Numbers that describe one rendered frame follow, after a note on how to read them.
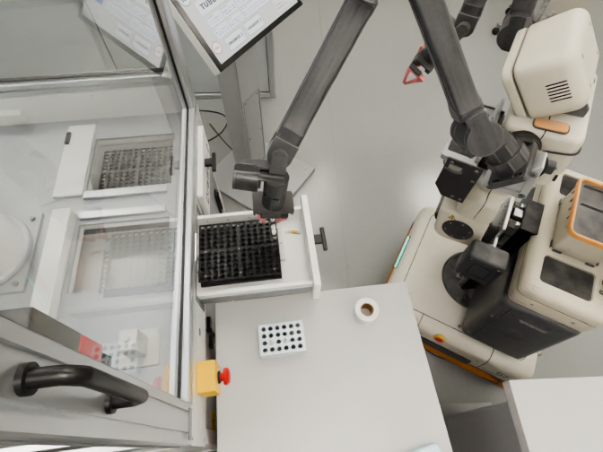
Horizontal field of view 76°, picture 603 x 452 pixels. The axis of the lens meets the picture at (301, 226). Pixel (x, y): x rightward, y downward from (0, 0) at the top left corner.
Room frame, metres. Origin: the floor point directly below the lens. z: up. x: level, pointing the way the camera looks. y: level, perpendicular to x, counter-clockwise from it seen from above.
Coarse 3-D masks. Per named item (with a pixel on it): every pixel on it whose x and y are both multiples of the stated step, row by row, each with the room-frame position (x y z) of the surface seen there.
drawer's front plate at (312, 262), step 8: (304, 200) 0.64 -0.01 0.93; (304, 208) 0.61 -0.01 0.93; (304, 216) 0.58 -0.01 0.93; (304, 224) 0.57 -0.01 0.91; (304, 232) 0.56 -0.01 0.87; (312, 232) 0.53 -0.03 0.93; (304, 240) 0.55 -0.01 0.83; (312, 240) 0.50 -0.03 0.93; (312, 248) 0.48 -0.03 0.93; (312, 256) 0.45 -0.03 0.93; (312, 264) 0.43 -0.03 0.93; (312, 272) 0.41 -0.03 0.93; (312, 280) 0.40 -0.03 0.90; (312, 288) 0.39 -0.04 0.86; (312, 296) 0.38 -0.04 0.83
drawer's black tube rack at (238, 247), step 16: (208, 224) 0.56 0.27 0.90; (224, 224) 0.56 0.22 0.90; (256, 224) 0.56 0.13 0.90; (208, 240) 0.52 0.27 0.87; (224, 240) 0.51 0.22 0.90; (240, 240) 0.51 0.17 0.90; (256, 240) 0.53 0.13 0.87; (208, 256) 0.46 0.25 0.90; (224, 256) 0.46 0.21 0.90; (240, 256) 0.46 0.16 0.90; (256, 256) 0.46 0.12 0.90; (272, 256) 0.46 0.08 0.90; (208, 272) 0.41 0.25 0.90; (224, 272) 0.41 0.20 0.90; (240, 272) 0.41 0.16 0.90; (256, 272) 0.42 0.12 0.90; (272, 272) 0.43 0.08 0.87
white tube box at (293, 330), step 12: (276, 324) 0.31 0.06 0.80; (288, 324) 0.31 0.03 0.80; (300, 324) 0.31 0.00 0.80; (264, 336) 0.28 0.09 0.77; (276, 336) 0.28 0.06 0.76; (288, 336) 0.27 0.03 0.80; (300, 336) 0.27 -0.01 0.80; (264, 348) 0.24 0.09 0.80; (276, 348) 0.24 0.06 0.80; (288, 348) 0.25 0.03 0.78; (300, 348) 0.25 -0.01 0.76
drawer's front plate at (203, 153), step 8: (200, 128) 0.91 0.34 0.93; (200, 136) 0.87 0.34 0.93; (200, 144) 0.84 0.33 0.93; (208, 144) 0.92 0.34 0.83; (200, 152) 0.80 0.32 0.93; (208, 152) 0.89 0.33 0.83; (200, 160) 0.77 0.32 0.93; (200, 168) 0.74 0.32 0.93; (200, 176) 0.71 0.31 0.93; (208, 176) 0.78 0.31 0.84; (200, 184) 0.68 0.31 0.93; (200, 192) 0.65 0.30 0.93; (208, 192) 0.72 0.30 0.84; (200, 200) 0.64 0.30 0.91; (208, 208) 0.65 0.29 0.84
